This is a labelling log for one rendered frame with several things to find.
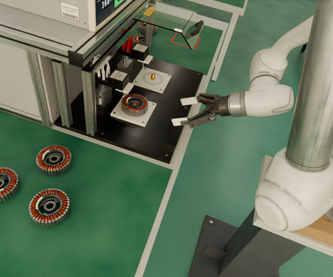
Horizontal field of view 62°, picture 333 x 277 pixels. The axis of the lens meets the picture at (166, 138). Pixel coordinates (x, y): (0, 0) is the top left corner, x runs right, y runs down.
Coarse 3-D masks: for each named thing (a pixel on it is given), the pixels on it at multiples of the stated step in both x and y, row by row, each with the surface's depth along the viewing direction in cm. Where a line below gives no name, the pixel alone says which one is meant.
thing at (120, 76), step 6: (114, 72) 108; (120, 72) 109; (96, 78) 108; (108, 78) 106; (114, 78) 106; (120, 78) 106; (126, 78) 108; (102, 84) 108; (108, 84) 107; (114, 84) 107; (120, 84) 106; (126, 84) 110; (132, 84) 111; (102, 90) 114; (120, 90) 108; (126, 90) 108
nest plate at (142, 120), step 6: (120, 102) 118; (150, 102) 121; (114, 108) 115; (120, 108) 115; (150, 108) 118; (114, 114) 112; (120, 114) 113; (126, 114) 113; (144, 114) 115; (150, 114) 115; (126, 120) 112; (132, 120) 111; (138, 120) 112; (144, 120) 112; (144, 126) 112
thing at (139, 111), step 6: (126, 96) 115; (132, 96) 116; (138, 96) 117; (126, 102) 113; (132, 102) 115; (138, 102) 117; (144, 102) 115; (126, 108) 111; (132, 108) 111; (138, 108) 111; (144, 108) 112; (132, 114) 112; (138, 114) 112
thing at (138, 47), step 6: (120, 48) 125; (132, 48) 122; (138, 48) 123; (144, 48) 124; (126, 54) 124; (132, 54) 123; (138, 54) 123; (144, 54) 122; (138, 60) 125; (144, 60) 125; (150, 60) 126
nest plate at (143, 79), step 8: (144, 72) 136; (152, 72) 137; (160, 72) 138; (136, 80) 130; (144, 80) 131; (152, 80) 132; (160, 80) 133; (168, 80) 134; (152, 88) 128; (160, 88) 129
